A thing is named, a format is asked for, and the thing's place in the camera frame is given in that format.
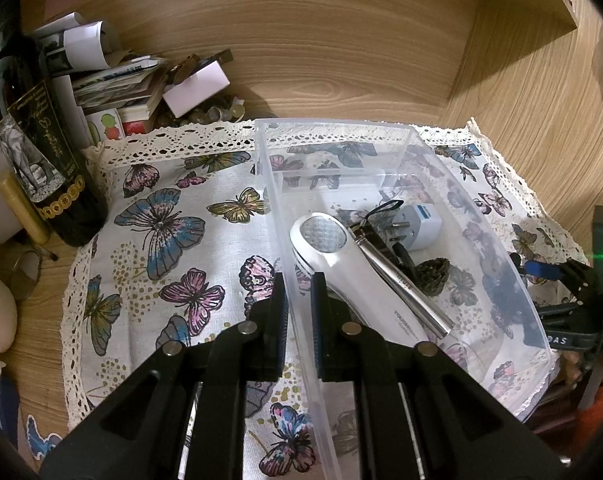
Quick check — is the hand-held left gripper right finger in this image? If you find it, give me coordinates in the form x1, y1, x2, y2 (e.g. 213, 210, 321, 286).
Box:
310, 271, 565, 480

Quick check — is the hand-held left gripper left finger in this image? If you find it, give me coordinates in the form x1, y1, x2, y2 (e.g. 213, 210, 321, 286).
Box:
42, 272, 290, 480

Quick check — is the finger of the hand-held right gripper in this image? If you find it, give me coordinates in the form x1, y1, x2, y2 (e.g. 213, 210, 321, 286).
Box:
510, 252, 603, 292
533, 296, 603, 332

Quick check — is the white handheld light device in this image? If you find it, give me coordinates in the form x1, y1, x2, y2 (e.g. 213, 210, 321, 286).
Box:
289, 212, 425, 357

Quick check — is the silver metal flashlight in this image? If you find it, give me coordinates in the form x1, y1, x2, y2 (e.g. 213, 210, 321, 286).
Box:
349, 225, 455, 337

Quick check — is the dark pine cone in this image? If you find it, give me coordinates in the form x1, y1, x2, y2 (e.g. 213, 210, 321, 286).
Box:
414, 257, 451, 297

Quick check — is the clear plastic organizer box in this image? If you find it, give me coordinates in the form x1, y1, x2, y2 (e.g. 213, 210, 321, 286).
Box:
254, 117, 552, 480

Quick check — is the white travel adapter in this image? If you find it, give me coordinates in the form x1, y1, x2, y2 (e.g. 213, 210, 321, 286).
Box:
387, 204, 441, 252

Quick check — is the person's right hand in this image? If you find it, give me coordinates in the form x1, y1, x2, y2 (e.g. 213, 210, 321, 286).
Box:
563, 352, 585, 386

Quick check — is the orange cloth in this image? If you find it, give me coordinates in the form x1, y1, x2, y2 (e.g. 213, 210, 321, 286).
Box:
576, 385, 603, 466

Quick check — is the butterfly print lace tablecloth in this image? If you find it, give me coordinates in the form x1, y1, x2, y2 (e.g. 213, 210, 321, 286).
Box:
62, 117, 589, 480

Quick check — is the pile of shells and coins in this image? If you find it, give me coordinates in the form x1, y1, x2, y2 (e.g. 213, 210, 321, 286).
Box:
174, 51, 248, 126

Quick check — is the small white box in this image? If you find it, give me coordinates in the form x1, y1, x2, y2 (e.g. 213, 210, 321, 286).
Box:
162, 60, 231, 118

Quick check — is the red and green card box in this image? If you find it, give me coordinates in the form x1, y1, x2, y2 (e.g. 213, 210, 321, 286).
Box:
84, 105, 155, 149

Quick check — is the blue butterfly sticker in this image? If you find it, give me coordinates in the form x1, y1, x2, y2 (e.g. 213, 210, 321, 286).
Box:
26, 412, 62, 461

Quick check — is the round brass-rimmed glass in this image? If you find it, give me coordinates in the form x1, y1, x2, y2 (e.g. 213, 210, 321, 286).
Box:
9, 249, 58, 302

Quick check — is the dark wine bottle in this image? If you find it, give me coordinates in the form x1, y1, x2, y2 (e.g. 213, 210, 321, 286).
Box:
0, 0, 110, 248

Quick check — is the yellow stick candle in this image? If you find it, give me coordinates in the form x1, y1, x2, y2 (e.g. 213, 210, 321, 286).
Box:
0, 170, 52, 247

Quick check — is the blue card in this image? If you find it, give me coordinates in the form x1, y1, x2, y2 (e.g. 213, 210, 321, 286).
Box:
0, 374, 21, 438

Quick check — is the stack of papers and booklets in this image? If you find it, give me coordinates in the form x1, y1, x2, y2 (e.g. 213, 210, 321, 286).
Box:
32, 12, 173, 137

